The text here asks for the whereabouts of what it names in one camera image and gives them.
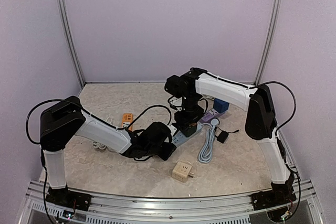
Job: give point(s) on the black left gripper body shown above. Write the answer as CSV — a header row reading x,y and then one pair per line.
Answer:
x,y
151,151

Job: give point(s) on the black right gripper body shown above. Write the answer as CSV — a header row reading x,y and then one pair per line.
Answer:
x,y
188,126

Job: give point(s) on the dark green cube socket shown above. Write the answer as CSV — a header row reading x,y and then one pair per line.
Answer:
x,y
188,130

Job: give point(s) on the light blue power strip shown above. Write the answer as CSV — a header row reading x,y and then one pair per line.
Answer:
x,y
179,138

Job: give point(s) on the purple power strip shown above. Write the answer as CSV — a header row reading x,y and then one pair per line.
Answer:
x,y
209,115

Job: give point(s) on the beige cube socket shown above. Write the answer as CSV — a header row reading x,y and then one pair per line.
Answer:
x,y
182,171

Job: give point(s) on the blue cube socket adapter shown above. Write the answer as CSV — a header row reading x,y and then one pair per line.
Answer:
x,y
220,106

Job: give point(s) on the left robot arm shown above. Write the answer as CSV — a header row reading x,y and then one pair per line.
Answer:
x,y
67,118

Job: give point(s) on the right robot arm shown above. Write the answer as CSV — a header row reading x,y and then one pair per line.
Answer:
x,y
261,124

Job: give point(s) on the orange power strip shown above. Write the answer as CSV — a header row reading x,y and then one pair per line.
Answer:
x,y
127,119

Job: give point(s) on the black power adapter with cable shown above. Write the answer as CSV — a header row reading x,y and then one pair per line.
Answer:
x,y
223,136

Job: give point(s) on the aluminium front frame rail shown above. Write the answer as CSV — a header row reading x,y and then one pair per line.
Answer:
x,y
109,208

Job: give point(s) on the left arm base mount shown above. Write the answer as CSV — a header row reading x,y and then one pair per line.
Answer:
x,y
69,199

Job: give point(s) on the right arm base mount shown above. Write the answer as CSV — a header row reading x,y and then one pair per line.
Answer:
x,y
279,194

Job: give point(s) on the right aluminium corner post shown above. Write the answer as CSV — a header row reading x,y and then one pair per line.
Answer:
x,y
268,42

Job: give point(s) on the aluminium corner post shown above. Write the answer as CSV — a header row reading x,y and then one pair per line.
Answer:
x,y
70,42
268,42

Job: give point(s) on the left aluminium corner post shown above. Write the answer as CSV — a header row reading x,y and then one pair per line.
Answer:
x,y
70,42

